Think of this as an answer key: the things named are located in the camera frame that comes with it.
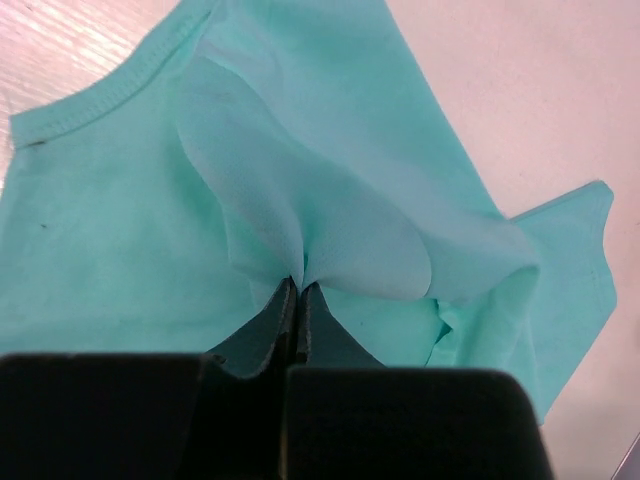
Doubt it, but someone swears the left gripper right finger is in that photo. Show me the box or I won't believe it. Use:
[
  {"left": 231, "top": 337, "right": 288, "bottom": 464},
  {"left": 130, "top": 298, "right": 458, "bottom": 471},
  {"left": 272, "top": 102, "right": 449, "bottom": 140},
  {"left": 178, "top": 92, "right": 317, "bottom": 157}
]
[{"left": 282, "top": 285, "right": 553, "bottom": 479}]

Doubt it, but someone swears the teal t-shirt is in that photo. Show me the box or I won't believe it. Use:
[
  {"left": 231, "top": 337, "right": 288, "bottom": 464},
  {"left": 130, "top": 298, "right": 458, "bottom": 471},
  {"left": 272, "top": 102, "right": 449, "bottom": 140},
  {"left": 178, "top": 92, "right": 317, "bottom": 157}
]
[{"left": 1, "top": 1, "right": 616, "bottom": 416}]

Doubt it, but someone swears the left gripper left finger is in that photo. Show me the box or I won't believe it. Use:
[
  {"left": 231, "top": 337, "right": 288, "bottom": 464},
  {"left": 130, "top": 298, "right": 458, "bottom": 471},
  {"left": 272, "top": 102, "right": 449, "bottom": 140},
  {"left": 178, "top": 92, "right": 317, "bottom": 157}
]
[{"left": 1, "top": 280, "right": 297, "bottom": 479}]

